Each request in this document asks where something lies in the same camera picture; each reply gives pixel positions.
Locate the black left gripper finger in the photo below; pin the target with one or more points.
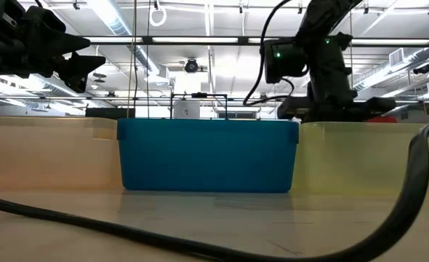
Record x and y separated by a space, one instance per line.
51 40
80 71

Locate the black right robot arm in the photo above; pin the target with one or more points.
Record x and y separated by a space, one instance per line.
323 14

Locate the round black ceiling fixture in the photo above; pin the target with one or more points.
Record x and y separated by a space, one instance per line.
99 75

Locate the black rectangular box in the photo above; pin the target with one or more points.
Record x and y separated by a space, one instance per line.
109 113

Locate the white ceiling vent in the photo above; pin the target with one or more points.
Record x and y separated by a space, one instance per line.
397 58

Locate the red storage bins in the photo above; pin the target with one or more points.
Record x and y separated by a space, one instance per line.
381 119

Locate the yellow translucent plastic bin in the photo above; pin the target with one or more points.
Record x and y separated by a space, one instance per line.
352 160

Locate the orange translucent plastic bin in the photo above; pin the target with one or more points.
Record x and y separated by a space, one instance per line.
47 156

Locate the black beam with light strips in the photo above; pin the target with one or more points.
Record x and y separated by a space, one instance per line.
243 40

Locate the blue plastic bin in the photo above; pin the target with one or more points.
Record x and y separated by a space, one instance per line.
207 156

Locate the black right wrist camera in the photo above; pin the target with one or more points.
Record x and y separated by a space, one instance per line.
283 62

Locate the black mounted camera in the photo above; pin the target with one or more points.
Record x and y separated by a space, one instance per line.
421 69

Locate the black overhead camera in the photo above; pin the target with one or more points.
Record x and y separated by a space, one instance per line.
191 66

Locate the black rectangular stand frame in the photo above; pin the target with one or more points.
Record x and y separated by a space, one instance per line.
200 95

